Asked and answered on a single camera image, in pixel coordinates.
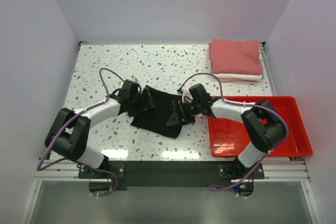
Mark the red plastic tray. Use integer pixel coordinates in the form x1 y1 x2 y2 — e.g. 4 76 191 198
208 96 313 158

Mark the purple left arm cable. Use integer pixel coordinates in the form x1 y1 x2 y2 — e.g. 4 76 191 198
36 68 132 197

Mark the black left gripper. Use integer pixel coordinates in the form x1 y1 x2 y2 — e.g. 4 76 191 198
128 88 155 117

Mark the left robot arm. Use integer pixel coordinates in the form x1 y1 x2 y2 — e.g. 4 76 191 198
45 80 154 178

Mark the aluminium rail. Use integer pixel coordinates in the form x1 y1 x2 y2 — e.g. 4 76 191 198
259 42 277 96
33 158 310 182

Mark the aluminium front rail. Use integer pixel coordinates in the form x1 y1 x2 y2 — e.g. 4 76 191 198
33 158 310 182

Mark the black t-shirt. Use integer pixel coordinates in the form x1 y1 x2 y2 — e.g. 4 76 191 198
131 86 182 139

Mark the light pink folded t-shirt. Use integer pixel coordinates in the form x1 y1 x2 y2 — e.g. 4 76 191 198
219 78 242 82

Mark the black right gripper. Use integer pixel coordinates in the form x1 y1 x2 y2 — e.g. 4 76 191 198
166 100 201 126

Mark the aluminium right side rail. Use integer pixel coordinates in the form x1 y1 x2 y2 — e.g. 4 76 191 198
259 42 277 96

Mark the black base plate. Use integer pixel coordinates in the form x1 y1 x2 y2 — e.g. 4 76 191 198
78 161 265 196

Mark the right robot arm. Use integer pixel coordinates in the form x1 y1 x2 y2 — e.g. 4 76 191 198
166 84 289 178

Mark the dark pink folded t-shirt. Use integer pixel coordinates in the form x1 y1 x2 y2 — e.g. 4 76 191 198
208 39 263 76

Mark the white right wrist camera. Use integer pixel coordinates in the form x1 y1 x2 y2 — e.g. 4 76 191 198
182 90 193 102

